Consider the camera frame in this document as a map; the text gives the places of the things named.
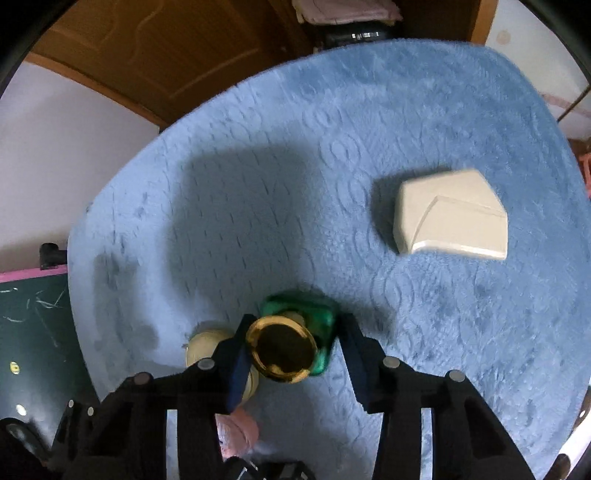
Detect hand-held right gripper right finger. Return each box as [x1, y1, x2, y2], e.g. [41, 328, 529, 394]
[339, 313, 536, 480]

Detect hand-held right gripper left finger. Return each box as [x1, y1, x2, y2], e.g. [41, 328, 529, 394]
[51, 314, 259, 480]

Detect green bottle with gold cap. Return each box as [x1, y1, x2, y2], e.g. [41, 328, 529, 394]
[245, 293, 340, 384]

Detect round gold-lid tin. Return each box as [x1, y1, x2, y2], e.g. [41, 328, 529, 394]
[185, 325, 260, 407]

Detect pink round gadget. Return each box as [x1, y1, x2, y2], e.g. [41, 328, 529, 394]
[217, 406, 260, 462]

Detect pink-framed green chalkboard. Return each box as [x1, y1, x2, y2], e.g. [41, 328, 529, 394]
[0, 270, 100, 444]

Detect beige angular box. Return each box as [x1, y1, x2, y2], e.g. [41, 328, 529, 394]
[392, 168, 509, 260]

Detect blue plush blanket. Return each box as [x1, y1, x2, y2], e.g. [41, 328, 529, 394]
[67, 39, 591, 480]

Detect black chalkboard knob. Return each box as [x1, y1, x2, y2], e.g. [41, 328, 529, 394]
[39, 242, 69, 271]

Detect brown wooden door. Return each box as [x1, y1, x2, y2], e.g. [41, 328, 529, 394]
[23, 0, 319, 130]

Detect black bag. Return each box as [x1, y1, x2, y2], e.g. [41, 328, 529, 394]
[318, 21, 402, 49]

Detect folded pink cloth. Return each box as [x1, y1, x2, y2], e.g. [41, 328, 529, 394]
[291, 0, 403, 26]

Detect brown wooden shelf cabinet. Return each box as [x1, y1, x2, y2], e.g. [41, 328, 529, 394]
[397, 0, 499, 44]

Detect floral wardrobe doors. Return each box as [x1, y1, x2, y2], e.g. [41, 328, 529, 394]
[485, 0, 591, 139]

